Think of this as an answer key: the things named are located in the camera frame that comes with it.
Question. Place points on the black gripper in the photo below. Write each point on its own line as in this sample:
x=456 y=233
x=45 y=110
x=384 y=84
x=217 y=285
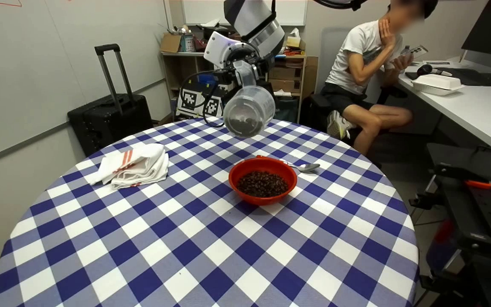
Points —
x=244 y=55

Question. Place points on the clear plastic measuring jug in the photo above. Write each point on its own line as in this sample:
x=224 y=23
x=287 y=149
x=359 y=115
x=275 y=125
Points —
x=251 y=105

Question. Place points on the coffee beans of jug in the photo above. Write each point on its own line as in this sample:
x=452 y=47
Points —
x=243 y=123

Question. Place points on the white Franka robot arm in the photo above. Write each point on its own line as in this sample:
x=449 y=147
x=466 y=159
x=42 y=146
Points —
x=255 y=23

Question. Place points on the coffee beans of bowl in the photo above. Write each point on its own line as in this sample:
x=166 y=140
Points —
x=263 y=183

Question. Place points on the red bowl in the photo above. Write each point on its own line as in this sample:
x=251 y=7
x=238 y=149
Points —
x=263 y=198

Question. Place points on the black white patterned bag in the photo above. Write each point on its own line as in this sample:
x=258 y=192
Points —
x=197 y=103

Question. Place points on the cardboard box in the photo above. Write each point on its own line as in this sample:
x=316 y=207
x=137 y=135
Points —
x=171 y=43

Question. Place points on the grey chair backrest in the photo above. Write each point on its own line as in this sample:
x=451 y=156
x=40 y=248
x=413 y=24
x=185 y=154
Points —
x=328 y=48

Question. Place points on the seated person white shirt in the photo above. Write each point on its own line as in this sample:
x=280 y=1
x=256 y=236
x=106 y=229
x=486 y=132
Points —
x=353 y=57

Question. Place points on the white cloth red stripes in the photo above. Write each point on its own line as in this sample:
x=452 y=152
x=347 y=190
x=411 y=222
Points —
x=137 y=164

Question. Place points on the black wheeled suitcase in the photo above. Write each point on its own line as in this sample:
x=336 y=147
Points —
x=110 y=122

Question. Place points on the blue white checkered tablecloth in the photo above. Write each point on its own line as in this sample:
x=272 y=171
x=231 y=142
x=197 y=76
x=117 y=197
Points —
x=200 y=250

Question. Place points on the white takeaway container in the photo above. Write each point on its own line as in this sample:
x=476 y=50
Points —
x=439 y=84

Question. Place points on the black keyboard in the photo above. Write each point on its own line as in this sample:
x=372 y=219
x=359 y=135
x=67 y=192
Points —
x=473 y=77

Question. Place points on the white desk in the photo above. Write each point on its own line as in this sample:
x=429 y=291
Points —
x=485 y=120

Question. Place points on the orange clamp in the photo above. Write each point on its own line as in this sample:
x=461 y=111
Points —
x=478 y=185

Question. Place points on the black robot cart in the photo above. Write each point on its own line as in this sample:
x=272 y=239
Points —
x=478 y=227

